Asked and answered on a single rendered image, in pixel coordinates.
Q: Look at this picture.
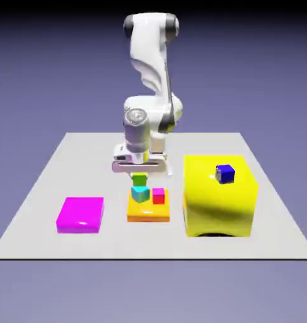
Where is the small red cube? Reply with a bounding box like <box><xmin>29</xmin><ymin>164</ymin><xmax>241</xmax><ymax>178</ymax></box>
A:
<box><xmin>152</xmin><ymin>187</ymin><xmax>166</xmax><ymax>205</ymax></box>

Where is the small cyan cube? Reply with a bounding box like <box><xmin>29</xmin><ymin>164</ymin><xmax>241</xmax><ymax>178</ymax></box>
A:
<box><xmin>130</xmin><ymin>185</ymin><xmax>151</xmax><ymax>204</ymax></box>

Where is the large yellow box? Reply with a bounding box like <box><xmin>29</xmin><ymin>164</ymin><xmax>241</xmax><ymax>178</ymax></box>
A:
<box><xmin>182</xmin><ymin>155</ymin><xmax>260</xmax><ymax>238</ymax></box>

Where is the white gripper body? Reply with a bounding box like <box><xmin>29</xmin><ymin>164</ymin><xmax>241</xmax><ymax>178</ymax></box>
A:
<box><xmin>112</xmin><ymin>158</ymin><xmax>167</xmax><ymax>174</ymax></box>

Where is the large magenta box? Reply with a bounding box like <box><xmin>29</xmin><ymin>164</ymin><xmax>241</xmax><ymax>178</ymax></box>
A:
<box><xmin>55</xmin><ymin>196</ymin><xmax>105</xmax><ymax>235</ymax></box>

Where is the small blue cube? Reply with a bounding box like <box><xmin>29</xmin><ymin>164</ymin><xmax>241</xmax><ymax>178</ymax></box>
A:
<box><xmin>214</xmin><ymin>164</ymin><xmax>236</xmax><ymax>185</ymax></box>

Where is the small green cube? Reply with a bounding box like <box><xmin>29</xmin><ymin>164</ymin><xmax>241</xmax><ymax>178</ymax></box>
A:
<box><xmin>132</xmin><ymin>173</ymin><xmax>148</xmax><ymax>189</ymax></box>

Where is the large orange box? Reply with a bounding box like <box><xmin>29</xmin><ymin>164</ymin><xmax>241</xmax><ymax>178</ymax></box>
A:
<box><xmin>127</xmin><ymin>188</ymin><xmax>171</xmax><ymax>223</ymax></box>

